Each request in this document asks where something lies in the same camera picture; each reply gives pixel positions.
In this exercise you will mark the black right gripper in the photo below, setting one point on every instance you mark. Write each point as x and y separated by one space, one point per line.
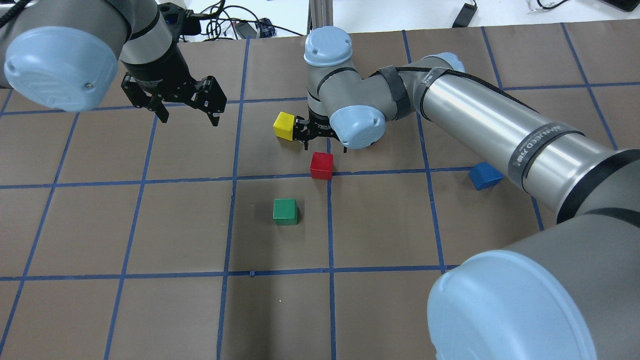
316 129

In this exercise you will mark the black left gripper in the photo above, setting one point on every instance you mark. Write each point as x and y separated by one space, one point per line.
156 68

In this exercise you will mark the red wooden block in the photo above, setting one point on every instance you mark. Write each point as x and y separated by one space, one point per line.
321 166

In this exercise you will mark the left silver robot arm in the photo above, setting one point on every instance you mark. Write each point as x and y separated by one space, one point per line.
64 54

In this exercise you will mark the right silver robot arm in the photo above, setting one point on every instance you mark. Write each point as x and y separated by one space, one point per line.
466 225

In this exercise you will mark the yellow wooden block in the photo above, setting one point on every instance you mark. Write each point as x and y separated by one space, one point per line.
283 126

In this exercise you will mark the green wooden block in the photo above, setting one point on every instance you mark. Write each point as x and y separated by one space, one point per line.
285 212

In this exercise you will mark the blue wooden block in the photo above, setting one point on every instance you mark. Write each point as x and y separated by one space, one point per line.
484 176

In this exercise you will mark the black power adapter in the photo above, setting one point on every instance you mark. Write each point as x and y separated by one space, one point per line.
465 15

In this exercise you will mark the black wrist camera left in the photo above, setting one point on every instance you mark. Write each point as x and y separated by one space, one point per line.
180 21

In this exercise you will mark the aluminium frame post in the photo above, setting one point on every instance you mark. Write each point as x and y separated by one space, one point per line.
320 14

